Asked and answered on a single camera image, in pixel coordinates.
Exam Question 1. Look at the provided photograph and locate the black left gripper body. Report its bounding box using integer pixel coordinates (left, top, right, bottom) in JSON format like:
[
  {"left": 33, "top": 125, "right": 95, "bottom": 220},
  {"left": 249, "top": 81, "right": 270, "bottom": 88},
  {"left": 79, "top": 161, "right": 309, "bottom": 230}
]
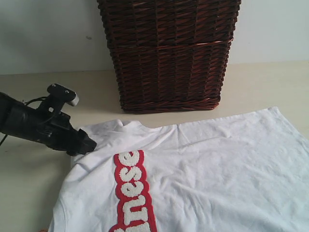
[{"left": 24, "top": 96, "right": 83, "bottom": 157}]

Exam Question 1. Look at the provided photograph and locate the white t-shirt red logo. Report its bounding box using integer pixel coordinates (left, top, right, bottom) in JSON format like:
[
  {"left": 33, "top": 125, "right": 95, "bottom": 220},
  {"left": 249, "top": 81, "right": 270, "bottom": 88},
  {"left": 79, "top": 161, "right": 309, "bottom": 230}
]
[{"left": 49, "top": 107, "right": 309, "bottom": 232}]

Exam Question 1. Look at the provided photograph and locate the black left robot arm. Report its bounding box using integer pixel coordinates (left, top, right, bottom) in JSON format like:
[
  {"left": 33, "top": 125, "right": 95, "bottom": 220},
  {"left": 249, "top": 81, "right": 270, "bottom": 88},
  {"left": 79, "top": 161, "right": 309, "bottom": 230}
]
[{"left": 0, "top": 93, "right": 97, "bottom": 156}]

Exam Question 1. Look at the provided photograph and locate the dark brown wicker basket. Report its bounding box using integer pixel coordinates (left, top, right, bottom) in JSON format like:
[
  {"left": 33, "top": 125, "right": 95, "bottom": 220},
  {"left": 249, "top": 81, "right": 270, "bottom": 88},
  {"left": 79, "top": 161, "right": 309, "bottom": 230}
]
[{"left": 98, "top": 0, "right": 241, "bottom": 114}]

